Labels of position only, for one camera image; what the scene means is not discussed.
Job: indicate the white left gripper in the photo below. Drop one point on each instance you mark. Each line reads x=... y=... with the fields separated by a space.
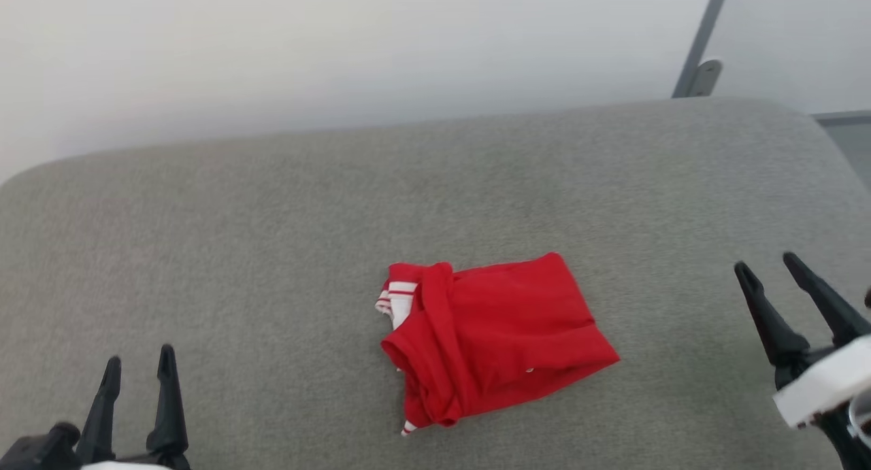
x=41 y=453

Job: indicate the red Bulls 23 jersey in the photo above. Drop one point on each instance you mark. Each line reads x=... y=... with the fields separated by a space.
x=503 y=334

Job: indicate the grey metal pole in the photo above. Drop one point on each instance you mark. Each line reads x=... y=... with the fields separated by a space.
x=708 y=14

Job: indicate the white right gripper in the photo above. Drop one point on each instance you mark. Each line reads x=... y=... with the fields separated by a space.
x=827 y=385

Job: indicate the grey metal bracket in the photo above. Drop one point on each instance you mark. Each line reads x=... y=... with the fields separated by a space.
x=709 y=75

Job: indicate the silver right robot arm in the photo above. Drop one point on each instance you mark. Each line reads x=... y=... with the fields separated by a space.
x=844 y=443

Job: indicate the grey fabric sofa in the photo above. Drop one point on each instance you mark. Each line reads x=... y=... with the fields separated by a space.
x=238 y=252

